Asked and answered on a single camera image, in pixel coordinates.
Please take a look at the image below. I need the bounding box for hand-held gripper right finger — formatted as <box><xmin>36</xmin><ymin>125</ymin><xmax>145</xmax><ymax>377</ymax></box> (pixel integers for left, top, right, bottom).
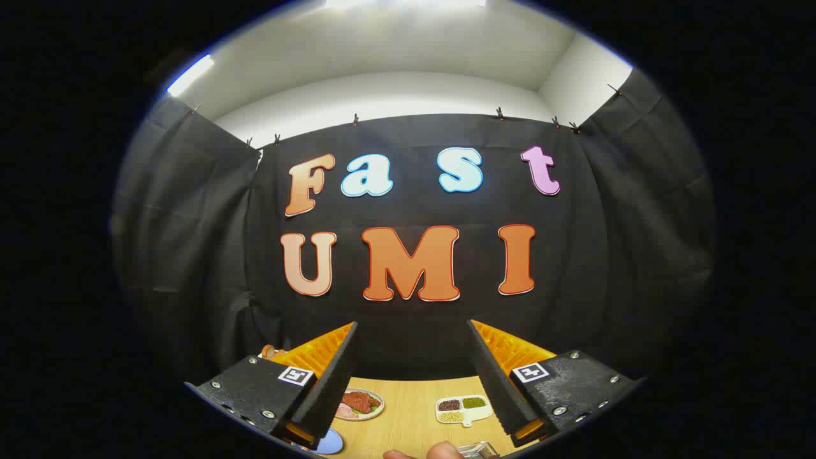
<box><xmin>467</xmin><ymin>319</ymin><xmax>645</xmax><ymax>448</ymax></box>

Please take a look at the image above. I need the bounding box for ceiling light strip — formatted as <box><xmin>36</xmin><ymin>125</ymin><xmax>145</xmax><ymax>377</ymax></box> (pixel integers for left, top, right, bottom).
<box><xmin>325</xmin><ymin>0</ymin><xmax>488</xmax><ymax>10</ymax></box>
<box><xmin>167</xmin><ymin>54</ymin><xmax>215</xmax><ymax>98</ymax></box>

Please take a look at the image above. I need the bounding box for brown steak piece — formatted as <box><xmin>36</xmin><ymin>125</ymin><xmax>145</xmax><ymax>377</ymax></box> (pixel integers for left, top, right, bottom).
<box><xmin>342</xmin><ymin>391</ymin><xmax>381</xmax><ymax>414</ymax></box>

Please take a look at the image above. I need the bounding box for round blue plate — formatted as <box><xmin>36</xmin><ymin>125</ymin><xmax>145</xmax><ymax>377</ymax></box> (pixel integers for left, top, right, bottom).
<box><xmin>317</xmin><ymin>427</ymin><xmax>345</xmax><ymax>455</ymax></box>

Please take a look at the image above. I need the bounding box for black backdrop cloth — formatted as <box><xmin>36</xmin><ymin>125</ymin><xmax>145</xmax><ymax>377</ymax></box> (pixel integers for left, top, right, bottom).
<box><xmin>112</xmin><ymin>67</ymin><xmax>718</xmax><ymax>383</ymax></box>

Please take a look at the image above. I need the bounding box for white divided bean tray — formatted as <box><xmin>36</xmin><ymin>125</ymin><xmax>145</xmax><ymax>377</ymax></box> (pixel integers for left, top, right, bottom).
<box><xmin>435</xmin><ymin>395</ymin><xmax>493</xmax><ymax>427</ymax></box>

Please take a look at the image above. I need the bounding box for silver metal cutlery rack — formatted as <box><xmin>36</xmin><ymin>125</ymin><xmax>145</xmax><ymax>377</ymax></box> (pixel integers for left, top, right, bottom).
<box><xmin>456</xmin><ymin>441</ymin><xmax>500</xmax><ymax>459</ymax></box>

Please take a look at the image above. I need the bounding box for oval beige food plate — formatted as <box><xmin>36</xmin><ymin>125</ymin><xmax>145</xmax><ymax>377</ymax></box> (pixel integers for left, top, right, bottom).
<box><xmin>335</xmin><ymin>388</ymin><xmax>385</xmax><ymax>422</ymax></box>

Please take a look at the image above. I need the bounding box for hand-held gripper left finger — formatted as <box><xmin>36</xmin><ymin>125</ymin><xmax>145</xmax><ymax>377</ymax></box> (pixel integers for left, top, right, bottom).
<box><xmin>184</xmin><ymin>321</ymin><xmax>360</xmax><ymax>451</ymax></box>

